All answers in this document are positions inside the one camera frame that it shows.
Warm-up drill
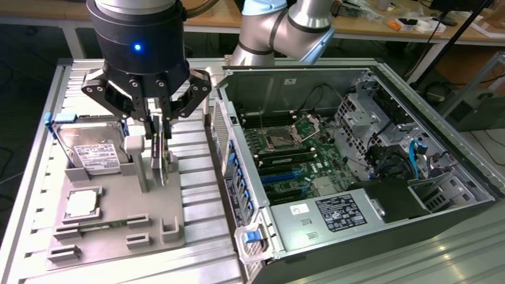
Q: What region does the silver chipset heatsink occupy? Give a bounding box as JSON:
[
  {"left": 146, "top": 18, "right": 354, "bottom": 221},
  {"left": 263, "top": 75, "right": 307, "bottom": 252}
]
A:
[{"left": 314, "top": 177, "right": 343, "bottom": 196}]

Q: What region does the metal disk bay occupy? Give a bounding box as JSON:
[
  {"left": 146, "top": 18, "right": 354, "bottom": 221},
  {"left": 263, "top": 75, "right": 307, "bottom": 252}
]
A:
[{"left": 406, "top": 170, "right": 481, "bottom": 214}]

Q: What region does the hard disk in blue caddy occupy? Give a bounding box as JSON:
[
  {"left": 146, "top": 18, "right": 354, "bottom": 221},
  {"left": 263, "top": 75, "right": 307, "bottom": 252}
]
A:
[{"left": 44, "top": 112, "right": 134, "bottom": 178}]

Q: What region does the robot cable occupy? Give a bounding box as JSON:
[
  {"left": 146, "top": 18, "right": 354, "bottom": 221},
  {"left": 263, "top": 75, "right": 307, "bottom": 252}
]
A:
[{"left": 183, "top": 0, "right": 219, "bottom": 19}]

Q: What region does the small white box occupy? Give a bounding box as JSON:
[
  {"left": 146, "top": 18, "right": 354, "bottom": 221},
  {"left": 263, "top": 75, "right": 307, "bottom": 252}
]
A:
[{"left": 416, "top": 18, "right": 448, "bottom": 33}]

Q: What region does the bare green RAM stick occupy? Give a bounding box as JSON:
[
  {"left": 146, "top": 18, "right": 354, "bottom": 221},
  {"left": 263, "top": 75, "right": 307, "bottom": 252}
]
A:
[{"left": 79, "top": 218, "right": 131, "bottom": 234}]

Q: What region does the black tripod pole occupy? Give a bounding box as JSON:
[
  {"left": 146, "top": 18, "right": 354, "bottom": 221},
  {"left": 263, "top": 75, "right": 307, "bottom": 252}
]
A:
[{"left": 404, "top": 0, "right": 496, "bottom": 82}]

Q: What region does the thin metal locking lever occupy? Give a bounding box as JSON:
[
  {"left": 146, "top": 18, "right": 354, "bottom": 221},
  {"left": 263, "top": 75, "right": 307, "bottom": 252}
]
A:
[{"left": 259, "top": 97, "right": 268, "bottom": 131}]

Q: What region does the black Nvidia graphics card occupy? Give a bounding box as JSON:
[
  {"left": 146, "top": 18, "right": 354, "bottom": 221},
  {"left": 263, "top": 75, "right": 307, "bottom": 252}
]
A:
[{"left": 146, "top": 97, "right": 179, "bottom": 188}]

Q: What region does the green motherboard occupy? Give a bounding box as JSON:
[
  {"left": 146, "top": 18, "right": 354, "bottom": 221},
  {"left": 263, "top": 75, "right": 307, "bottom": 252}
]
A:
[{"left": 243, "top": 114, "right": 359, "bottom": 205}]

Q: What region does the open black PC case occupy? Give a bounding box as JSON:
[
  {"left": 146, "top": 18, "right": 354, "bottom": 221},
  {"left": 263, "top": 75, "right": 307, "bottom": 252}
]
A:
[{"left": 203, "top": 57, "right": 505, "bottom": 284}]

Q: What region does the blue expansion slot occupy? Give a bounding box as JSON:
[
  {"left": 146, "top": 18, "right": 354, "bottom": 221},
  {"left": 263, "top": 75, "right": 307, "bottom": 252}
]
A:
[{"left": 260, "top": 171, "right": 304, "bottom": 185}]

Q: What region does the long black expansion slot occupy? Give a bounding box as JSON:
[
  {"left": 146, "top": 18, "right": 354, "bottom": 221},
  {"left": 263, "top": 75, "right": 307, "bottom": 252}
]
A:
[{"left": 268, "top": 189, "right": 306, "bottom": 203}]

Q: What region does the perforated metal drive cage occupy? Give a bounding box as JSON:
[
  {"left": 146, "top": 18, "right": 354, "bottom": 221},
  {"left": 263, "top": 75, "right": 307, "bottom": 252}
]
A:
[{"left": 334, "top": 93, "right": 396, "bottom": 154}]

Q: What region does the brown cardboard box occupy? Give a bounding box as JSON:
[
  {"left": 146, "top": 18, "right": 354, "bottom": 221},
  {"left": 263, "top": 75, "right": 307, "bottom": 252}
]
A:
[{"left": 483, "top": 7, "right": 505, "bottom": 30}]

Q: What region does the aluminium profile frame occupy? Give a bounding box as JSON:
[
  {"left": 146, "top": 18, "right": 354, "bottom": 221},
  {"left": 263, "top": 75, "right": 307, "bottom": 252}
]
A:
[{"left": 440, "top": 51, "right": 505, "bottom": 134}]

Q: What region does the blue data wire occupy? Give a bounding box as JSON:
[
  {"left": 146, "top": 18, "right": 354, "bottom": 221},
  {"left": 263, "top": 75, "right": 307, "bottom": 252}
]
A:
[{"left": 408, "top": 138, "right": 427, "bottom": 182}]

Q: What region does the grey plastic parts rack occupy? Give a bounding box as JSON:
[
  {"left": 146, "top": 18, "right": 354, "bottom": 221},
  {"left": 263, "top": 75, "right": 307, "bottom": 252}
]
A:
[{"left": 46, "top": 135, "right": 187, "bottom": 272}]

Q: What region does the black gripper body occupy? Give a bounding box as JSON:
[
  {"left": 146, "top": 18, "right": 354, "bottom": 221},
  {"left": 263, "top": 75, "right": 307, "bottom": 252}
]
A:
[{"left": 87, "top": 2, "right": 191, "bottom": 98}]

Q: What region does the wooden desk with white frame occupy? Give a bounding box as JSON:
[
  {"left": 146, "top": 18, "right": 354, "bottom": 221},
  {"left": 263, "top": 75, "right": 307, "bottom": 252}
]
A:
[{"left": 0, "top": 0, "right": 505, "bottom": 83}]

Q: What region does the black monitor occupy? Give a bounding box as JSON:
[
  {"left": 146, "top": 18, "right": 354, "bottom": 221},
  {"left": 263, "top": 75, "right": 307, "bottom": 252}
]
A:
[{"left": 428, "top": 0, "right": 495, "bottom": 14}]

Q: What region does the RAM stick with white label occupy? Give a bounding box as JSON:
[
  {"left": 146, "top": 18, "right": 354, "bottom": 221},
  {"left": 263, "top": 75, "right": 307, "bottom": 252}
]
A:
[{"left": 256, "top": 149, "right": 319, "bottom": 168}]

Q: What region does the grey power supply unit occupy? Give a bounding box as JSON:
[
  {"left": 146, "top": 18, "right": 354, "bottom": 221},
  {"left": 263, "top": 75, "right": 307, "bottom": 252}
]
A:
[{"left": 271, "top": 189, "right": 388, "bottom": 253}]

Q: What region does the black RAM slot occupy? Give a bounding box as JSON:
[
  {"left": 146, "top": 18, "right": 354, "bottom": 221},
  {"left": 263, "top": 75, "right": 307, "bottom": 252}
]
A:
[
  {"left": 239, "top": 110, "right": 294, "bottom": 118},
  {"left": 242, "top": 118, "right": 296, "bottom": 125},
  {"left": 242, "top": 121, "right": 298, "bottom": 129},
  {"left": 239, "top": 114, "right": 295, "bottom": 122}
]

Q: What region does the silver CPU chip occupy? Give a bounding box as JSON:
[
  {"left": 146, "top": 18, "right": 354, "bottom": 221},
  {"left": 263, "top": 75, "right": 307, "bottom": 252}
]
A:
[{"left": 66, "top": 191, "right": 100, "bottom": 219}]

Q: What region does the loose green circuit board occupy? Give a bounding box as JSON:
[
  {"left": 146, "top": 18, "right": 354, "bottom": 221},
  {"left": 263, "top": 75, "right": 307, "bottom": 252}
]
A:
[{"left": 338, "top": 0, "right": 375, "bottom": 17}]

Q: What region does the CPU socket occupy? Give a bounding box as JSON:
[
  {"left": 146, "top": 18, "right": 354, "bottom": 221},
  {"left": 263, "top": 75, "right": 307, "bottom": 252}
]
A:
[{"left": 264, "top": 127, "right": 302, "bottom": 151}]

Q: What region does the black plastic shroud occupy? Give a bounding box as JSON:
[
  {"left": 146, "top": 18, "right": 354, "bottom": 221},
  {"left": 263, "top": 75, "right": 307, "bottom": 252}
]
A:
[{"left": 350, "top": 179, "right": 435, "bottom": 225}]

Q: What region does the metal socket cover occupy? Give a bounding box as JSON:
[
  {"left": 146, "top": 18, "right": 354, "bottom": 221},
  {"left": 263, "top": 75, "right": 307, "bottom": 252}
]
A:
[{"left": 290, "top": 114, "right": 324, "bottom": 142}]

